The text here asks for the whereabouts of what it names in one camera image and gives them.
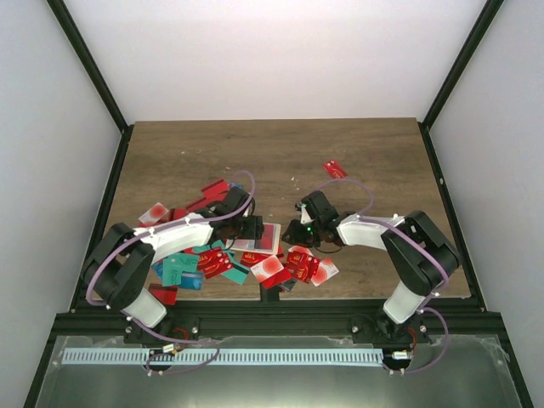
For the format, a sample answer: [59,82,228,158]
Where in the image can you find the red stripe card bottom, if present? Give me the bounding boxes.
[254,223,281,254]

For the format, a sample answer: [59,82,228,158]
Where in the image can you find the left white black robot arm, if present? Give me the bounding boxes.
[82,187,265,343]

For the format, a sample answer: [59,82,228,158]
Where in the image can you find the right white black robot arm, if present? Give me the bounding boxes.
[281,190,462,343]

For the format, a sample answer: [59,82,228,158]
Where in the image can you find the red gold card top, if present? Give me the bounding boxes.
[240,252,270,268]

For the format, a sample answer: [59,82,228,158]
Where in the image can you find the red gold VIP card right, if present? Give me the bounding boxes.
[286,246,320,283]

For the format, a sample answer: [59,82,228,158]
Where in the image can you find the red gold vip card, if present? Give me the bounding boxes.
[196,247,233,279]
[286,246,320,283]

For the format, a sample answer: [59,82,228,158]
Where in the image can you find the red white circle card right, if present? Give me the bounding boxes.
[310,258,339,286]

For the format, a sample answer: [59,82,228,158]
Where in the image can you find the red white circle card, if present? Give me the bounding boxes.
[139,202,169,227]
[310,258,339,286]
[250,256,284,283]

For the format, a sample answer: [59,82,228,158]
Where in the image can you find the red white circle card centre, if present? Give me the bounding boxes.
[250,256,284,283]

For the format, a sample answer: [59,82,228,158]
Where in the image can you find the red card under circle card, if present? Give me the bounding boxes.
[260,273,292,289]

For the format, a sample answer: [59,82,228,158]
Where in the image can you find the teal VIP card upper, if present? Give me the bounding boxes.
[191,241,250,285]

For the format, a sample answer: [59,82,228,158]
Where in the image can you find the teal vip card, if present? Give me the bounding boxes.
[161,253,199,286]
[191,241,250,285]

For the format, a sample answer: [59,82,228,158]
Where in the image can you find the red stripe card back left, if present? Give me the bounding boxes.
[185,178,230,213]

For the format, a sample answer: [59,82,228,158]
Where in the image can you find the red gold VIP card centre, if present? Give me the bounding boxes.
[196,247,233,279]

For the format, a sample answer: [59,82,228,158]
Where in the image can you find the black card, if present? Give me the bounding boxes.
[259,280,295,303]

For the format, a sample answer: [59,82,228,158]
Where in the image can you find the red card lone back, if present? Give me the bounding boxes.
[322,160,348,179]

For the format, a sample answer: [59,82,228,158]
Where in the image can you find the blue chip card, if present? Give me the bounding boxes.
[178,271,204,291]

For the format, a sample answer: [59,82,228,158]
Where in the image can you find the teal VIP card lower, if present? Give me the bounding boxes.
[161,253,199,286]

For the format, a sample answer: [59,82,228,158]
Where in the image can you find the red white circle card left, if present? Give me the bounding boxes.
[139,202,169,227]

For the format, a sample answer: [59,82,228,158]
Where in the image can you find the dark red stripe card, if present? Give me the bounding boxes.
[148,283,179,306]

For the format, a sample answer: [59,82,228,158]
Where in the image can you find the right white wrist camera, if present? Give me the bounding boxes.
[295,201,313,225]

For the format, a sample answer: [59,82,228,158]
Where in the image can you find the black aluminium front rail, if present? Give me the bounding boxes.
[51,298,506,337]

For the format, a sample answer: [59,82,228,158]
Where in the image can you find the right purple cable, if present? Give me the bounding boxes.
[303,177,451,376]

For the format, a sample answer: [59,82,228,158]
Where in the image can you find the light blue slotted cable duct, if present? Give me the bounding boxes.
[61,348,383,366]

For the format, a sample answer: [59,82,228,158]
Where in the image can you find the black frame post right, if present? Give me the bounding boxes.
[422,0,506,128]

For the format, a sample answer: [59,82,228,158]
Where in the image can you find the black frame post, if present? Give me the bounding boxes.
[422,0,506,128]
[46,0,128,133]

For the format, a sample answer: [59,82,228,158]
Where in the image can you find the black frame post left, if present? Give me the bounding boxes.
[46,0,128,133]

